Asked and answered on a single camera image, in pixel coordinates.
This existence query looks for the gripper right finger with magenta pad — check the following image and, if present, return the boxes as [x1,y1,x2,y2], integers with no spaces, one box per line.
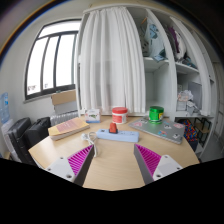
[134,144,182,184]

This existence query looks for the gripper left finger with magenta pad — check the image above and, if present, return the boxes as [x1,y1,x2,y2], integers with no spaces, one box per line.
[46,145,94,186]

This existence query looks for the grey laptop with stickers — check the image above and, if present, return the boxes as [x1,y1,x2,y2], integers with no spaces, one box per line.
[129,117,185,144]

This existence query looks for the light blue power strip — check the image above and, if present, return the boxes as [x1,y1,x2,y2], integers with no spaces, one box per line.
[96,129,139,143]

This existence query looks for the colourful mat under shelf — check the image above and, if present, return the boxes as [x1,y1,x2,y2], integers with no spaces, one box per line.
[180,119,197,142]

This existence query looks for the white radiator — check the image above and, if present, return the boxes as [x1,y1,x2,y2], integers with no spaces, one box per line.
[50,111,78,126]

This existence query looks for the black bag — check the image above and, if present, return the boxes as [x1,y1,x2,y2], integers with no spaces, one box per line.
[25,117,50,147]

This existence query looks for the green lidded jar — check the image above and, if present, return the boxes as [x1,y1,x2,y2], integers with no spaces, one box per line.
[149,106,164,123]

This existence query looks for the small white card box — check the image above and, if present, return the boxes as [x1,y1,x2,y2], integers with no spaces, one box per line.
[85,109,101,123]

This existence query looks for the white jar red lid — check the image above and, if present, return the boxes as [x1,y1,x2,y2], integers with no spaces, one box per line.
[112,107,128,124]

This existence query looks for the white items on shelf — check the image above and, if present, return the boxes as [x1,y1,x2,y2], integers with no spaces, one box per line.
[176,90,200,115]

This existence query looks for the cardboard box on radiator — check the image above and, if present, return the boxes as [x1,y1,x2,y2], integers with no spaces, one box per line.
[51,90,77,114]

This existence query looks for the white shelving unit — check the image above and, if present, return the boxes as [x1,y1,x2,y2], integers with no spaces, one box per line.
[75,2,218,158]

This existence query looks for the blue water bottle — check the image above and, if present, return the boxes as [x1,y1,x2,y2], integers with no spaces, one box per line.
[0,92,10,124]

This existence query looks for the black framed window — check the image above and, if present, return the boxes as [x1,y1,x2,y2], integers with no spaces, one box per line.
[24,19,81,100]

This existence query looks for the purple grey hanging clothes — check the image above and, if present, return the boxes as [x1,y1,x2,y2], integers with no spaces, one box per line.
[165,26,197,68]

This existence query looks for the white curtain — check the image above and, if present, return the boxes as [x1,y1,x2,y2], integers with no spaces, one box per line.
[80,7,146,113]

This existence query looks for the hanging patterned clothes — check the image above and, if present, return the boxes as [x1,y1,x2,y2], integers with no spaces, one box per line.
[140,17,166,62]

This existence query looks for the white power cable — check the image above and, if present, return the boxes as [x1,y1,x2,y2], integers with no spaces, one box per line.
[81,131,99,158]

